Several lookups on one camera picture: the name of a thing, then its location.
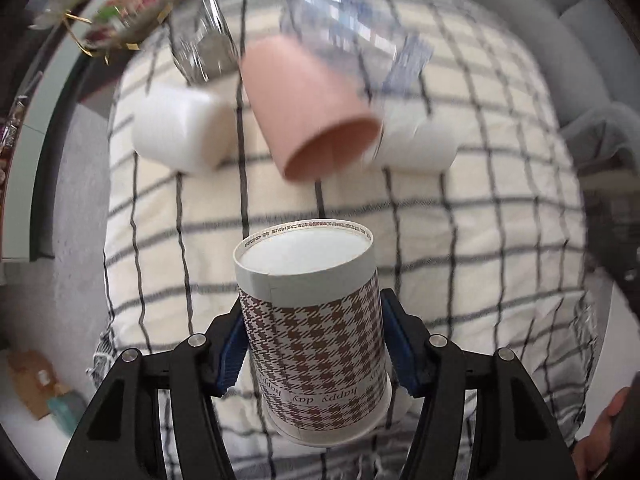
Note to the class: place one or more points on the two-tier candy bowl stand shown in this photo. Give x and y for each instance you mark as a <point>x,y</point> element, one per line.
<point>117,24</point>

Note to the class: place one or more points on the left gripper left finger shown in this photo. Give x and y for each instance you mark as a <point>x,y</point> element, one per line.
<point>119,435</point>

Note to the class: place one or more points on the white plastic cup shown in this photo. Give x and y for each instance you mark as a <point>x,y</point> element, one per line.
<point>185,129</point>

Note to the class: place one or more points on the person's hand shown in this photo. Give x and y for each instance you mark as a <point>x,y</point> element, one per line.
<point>591,452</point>

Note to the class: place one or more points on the cardboard box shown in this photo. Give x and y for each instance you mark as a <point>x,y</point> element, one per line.
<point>34,381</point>

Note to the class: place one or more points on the clear plastic cup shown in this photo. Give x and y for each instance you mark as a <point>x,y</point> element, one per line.
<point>357,40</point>

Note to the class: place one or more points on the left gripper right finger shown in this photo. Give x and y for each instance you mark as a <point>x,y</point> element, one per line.
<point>515,437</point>

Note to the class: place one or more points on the small white paper cup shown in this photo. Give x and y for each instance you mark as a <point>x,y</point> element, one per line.
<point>411,141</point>

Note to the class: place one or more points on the houndstooth paper cup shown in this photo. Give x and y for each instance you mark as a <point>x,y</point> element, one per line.
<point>312,312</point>

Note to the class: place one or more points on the checkered tablecloth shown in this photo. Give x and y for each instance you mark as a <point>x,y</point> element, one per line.
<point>490,254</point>

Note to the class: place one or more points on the pink plastic cup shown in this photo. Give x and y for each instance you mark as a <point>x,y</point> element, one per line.
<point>312,118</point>

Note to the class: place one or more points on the grey sectional sofa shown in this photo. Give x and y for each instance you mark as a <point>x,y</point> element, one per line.
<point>591,67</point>

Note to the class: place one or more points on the clear ribbed glass cup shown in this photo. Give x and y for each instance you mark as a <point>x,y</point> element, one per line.
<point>201,43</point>

